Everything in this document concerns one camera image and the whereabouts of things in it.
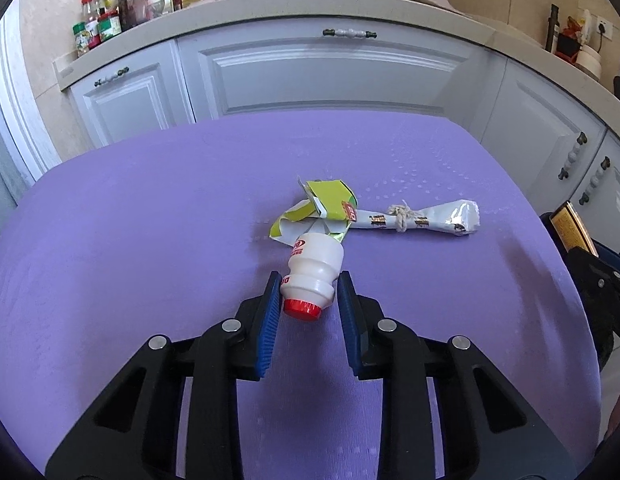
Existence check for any white kitchen countertop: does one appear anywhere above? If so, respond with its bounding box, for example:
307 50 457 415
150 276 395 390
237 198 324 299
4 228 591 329
52 0 620 133

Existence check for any small white bottle red cap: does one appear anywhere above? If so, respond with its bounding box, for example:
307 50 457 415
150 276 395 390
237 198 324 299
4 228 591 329
280 232 345 322

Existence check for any black trash bin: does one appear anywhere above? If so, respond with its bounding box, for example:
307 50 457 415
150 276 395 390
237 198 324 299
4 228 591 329
539 212 616 373

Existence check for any dark tall bottle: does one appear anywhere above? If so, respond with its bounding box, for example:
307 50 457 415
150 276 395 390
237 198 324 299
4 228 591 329
546 4 561 52

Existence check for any cabinet door handle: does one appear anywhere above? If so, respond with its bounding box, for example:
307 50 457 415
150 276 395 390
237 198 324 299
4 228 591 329
579 156 611 206
94 66 129 87
557 132 588 181
323 28 378 40

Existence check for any silver wrapper tied with string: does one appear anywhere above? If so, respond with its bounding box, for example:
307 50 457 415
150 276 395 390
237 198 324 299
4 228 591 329
347 200 480 237

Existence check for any white door frame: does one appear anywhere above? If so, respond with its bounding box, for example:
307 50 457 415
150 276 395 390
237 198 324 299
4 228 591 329
0 5 61 183

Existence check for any group of condiment bottles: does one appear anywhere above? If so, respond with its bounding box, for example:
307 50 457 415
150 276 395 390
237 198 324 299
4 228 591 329
72 0 205 58

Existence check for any red black box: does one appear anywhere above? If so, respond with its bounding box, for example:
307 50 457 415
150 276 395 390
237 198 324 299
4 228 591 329
557 29 581 59

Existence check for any green yellow torn wrapper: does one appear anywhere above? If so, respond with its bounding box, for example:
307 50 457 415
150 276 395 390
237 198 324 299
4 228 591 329
267 176 361 246

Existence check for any white round container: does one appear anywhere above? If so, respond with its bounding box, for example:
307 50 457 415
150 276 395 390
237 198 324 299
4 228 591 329
576 45 602 79

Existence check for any purple table mat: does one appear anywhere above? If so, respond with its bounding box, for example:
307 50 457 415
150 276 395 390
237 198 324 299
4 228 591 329
0 110 605 480

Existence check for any wide white cabinet door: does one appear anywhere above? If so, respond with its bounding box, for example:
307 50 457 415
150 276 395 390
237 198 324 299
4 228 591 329
177 15 506 126

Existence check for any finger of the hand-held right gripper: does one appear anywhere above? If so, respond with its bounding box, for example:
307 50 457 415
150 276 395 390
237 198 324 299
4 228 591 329
595 242 620 279
565 247 620 311

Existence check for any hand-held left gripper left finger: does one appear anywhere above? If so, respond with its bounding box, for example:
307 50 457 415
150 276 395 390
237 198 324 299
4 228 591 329
44 270 283 480

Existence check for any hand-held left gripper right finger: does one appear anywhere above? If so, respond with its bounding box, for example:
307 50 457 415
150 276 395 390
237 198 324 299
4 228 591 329
337 270 577 480

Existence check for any narrow white cabinet door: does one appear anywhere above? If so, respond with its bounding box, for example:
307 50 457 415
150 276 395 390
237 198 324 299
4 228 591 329
70 40 195 148

